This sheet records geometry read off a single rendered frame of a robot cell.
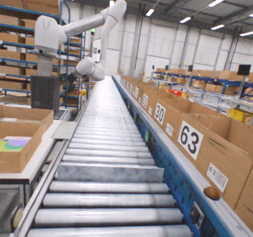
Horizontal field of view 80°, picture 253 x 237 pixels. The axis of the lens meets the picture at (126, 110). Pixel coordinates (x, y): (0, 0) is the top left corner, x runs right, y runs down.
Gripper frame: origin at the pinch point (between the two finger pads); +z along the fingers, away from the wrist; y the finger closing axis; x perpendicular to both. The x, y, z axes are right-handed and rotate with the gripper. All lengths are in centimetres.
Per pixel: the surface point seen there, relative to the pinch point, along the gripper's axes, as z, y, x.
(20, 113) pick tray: 12.7, -11.7, 41.9
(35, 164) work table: -18, -51, 75
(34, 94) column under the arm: 2.3, -2.8, 30.4
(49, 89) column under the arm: -7.7, -6.0, 25.8
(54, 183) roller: -28, -62, 80
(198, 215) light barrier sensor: -69, -93, 79
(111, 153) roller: -36, -70, 48
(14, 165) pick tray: -19, -47, 83
